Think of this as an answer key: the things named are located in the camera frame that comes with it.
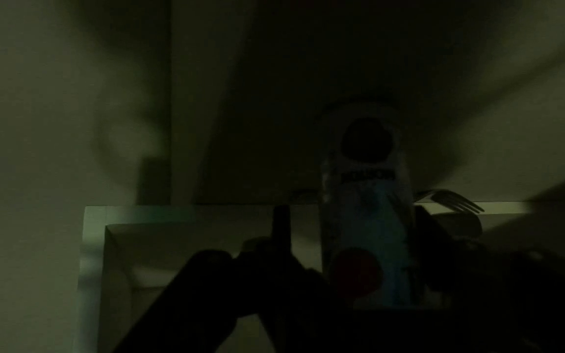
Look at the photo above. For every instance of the metal fork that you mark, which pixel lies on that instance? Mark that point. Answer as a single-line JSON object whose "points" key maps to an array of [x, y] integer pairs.
{"points": [[452, 198]]}

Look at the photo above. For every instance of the white rimmed tray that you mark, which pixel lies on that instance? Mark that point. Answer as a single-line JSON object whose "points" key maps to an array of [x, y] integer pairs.
{"points": [[166, 235]]}

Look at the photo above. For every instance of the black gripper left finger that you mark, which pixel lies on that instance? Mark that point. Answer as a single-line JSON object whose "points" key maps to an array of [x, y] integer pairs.
{"points": [[231, 300]]}

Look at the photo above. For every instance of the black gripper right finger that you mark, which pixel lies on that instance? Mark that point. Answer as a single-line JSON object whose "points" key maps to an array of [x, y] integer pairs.
{"points": [[511, 300]]}

